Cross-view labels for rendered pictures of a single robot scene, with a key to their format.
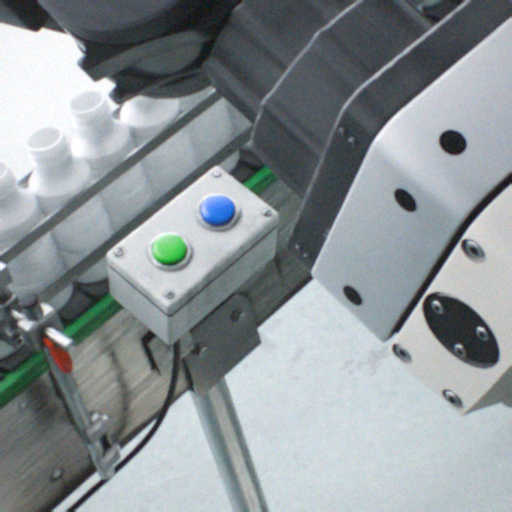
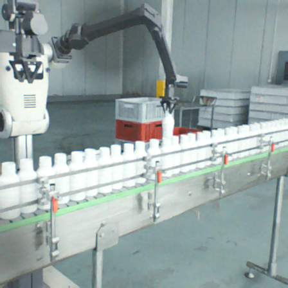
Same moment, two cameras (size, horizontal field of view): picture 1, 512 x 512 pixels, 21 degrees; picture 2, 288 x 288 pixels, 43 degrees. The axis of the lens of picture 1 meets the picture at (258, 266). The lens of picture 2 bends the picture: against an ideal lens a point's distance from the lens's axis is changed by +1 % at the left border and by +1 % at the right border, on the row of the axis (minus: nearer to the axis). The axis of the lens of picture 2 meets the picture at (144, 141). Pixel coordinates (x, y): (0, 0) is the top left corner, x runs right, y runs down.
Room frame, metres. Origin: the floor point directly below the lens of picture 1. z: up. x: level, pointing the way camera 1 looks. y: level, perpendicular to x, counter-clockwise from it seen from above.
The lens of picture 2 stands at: (2.39, 0.04, 1.45)
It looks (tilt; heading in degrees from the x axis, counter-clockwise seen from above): 11 degrees down; 170
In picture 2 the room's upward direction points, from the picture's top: 2 degrees clockwise
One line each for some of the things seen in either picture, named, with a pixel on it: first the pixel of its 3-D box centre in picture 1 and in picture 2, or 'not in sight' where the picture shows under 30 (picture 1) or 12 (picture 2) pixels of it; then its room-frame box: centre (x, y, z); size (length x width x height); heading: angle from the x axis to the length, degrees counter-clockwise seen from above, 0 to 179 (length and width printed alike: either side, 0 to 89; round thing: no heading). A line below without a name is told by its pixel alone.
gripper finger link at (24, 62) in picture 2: not in sight; (27, 69); (1.10, -0.14, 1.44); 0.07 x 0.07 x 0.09; 35
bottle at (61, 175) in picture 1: (70, 204); (115, 166); (1.05, 0.16, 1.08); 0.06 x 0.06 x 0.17
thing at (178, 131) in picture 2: not in sight; (177, 139); (-2.22, 1.26, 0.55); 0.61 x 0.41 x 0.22; 128
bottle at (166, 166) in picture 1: (159, 137); (89, 172); (1.11, 0.06, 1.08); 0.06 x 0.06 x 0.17
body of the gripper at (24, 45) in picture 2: not in sight; (24, 46); (1.08, -0.15, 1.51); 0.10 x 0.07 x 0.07; 35
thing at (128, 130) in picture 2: not in sight; (144, 128); (-1.74, 0.75, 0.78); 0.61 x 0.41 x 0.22; 132
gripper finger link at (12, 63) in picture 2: not in sight; (22, 68); (1.07, -0.16, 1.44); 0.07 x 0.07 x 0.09; 35
